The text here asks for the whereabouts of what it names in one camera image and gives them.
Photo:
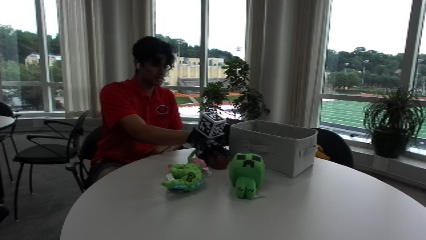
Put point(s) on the dark red plush toy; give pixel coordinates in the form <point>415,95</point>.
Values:
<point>217,160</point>

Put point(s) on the small pink plush toy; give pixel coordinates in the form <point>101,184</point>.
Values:
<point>199,163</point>

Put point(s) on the white marker cube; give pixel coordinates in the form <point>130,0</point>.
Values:
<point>210,125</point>

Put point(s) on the green block-faced plush toy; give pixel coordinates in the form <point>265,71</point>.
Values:
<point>246,173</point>

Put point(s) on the green dragon plush toy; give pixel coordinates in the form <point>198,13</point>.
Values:
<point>185,176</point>

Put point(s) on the white fabric storage box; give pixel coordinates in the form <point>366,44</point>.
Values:
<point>274,146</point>

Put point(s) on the leafy green houseplant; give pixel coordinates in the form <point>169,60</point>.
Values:
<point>237,91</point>

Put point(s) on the the person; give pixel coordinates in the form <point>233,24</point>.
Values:
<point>128,110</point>

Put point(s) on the orange object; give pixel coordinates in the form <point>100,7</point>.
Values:
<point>321,154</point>

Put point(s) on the eyeglasses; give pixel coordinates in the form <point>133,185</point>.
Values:
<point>165,67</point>

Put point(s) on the black round-backed chair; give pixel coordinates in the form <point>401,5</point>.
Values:
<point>334,146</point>

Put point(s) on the black office chair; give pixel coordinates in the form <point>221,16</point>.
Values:
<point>88,150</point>

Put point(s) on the white curtain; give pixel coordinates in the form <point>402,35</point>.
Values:
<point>104,56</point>
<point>287,60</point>

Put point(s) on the black metal armchair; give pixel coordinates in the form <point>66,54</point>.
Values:
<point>48,151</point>

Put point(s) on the black plant pot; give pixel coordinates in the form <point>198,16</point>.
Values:
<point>389,144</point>

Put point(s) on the spiky green houseplant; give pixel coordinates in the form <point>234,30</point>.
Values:
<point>393,111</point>

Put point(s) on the black side chair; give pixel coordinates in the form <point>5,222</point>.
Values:
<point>5,133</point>

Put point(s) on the round side table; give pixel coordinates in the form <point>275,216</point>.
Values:
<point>4,121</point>

